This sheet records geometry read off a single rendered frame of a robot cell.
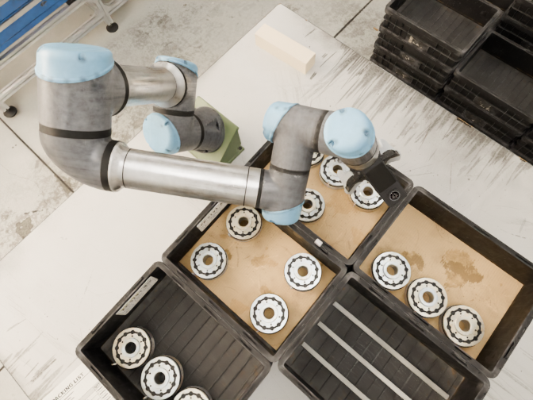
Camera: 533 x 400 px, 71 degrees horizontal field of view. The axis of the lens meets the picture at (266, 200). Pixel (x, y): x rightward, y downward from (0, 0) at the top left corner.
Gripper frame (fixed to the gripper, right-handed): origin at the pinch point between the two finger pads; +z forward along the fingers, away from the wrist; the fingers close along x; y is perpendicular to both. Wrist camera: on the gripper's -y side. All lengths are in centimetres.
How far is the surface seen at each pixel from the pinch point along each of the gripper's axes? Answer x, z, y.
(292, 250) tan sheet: 30.3, 11.0, -1.3
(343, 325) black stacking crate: 29.6, 11.3, -25.5
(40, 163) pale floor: 141, 58, 131
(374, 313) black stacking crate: 21.4, 14.5, -27.4
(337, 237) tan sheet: 18.2, 15.7, -5.1
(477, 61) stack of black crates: -72, 100, 35
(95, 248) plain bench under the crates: 85, 4, 36
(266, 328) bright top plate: 45.4, 1.9, -15.5
